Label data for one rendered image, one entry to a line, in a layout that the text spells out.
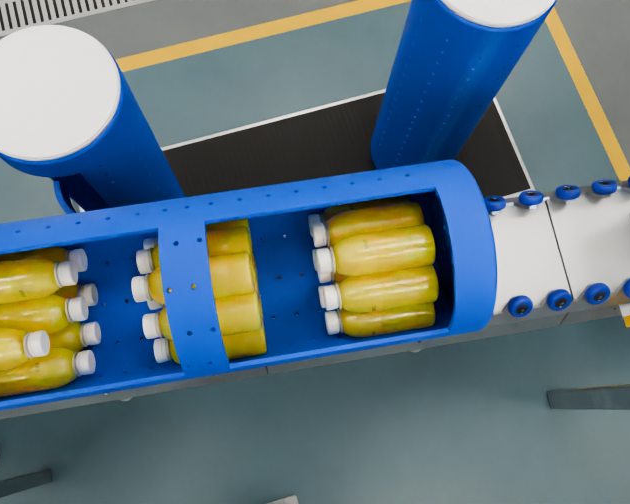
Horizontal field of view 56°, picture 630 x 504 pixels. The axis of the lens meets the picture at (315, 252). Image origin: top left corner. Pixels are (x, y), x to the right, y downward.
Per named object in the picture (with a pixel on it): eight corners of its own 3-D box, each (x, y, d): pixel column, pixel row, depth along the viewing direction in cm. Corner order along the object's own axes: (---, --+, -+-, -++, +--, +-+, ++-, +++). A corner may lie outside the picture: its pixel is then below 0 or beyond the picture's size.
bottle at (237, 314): (256, 282, 95) (154, 298, 94) (256, 296, 89) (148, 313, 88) (262, 320, 97) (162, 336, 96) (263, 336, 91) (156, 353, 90)
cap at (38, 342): (29, 327, 90) (41, 325, 90) (39, 338, 93) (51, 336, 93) (26, 350, 88) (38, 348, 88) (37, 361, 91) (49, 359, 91)
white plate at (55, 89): (-15, 16, 111) (-12, 20, 113) (-53, 150, 104) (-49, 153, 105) (131, 32, 112) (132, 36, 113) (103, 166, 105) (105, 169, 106)
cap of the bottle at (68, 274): (60, 257, 94) (72, 255, 94) (68, 275, 96) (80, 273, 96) (56, 272, 91) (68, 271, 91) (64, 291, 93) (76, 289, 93)
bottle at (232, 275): (254, 280, 95) (152, 296, 94) (248, 243, 92) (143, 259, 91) (256, 300, 89) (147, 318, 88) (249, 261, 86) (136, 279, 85)
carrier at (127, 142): (118, 185, 197) (102, 267, 190) (-13, 18, 113) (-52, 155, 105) (202, 194, 198) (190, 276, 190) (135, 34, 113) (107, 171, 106)
